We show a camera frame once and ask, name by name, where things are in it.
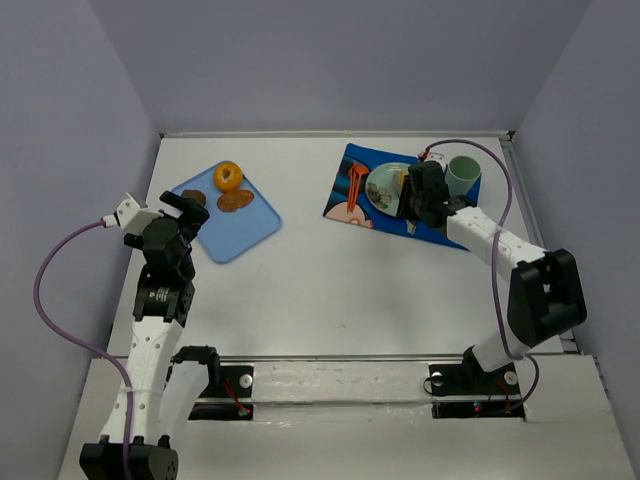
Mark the blue patterned placemat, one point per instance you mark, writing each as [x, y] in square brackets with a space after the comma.
[365, 214]

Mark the blue plastic tray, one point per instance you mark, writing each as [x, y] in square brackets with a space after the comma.
[226, 235]

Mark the brown oval bread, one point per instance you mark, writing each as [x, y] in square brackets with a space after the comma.
[235, 199]

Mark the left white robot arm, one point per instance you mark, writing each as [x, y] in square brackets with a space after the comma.
[162, 380]

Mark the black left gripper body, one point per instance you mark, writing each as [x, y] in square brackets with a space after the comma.
[185, 208]

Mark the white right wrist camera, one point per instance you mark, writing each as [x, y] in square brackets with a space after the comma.
[429, 155]

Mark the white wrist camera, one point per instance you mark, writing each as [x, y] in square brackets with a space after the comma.
[131, 216]
[429, 155]

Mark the metal base rail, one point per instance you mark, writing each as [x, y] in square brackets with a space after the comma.
[247, 387]

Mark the silver metal tongs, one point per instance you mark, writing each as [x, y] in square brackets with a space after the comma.
[411, 227]

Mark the light green plate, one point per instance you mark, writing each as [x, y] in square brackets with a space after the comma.
[381, 189]

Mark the dark brown small bread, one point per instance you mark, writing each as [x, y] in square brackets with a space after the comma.
[198, 196]

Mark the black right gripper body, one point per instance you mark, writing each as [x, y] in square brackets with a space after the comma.
[413, 188]

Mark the orange round bread roll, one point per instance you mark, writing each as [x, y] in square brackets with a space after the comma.
[227, 176]

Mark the light green cup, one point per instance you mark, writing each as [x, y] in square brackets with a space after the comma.
[461, 174]

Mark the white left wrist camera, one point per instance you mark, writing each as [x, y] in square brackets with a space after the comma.
[131, 216]

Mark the orange plastic fork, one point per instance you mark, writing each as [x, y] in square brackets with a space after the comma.
[356, 173]

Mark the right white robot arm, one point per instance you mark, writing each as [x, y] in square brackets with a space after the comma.
[545, 296]

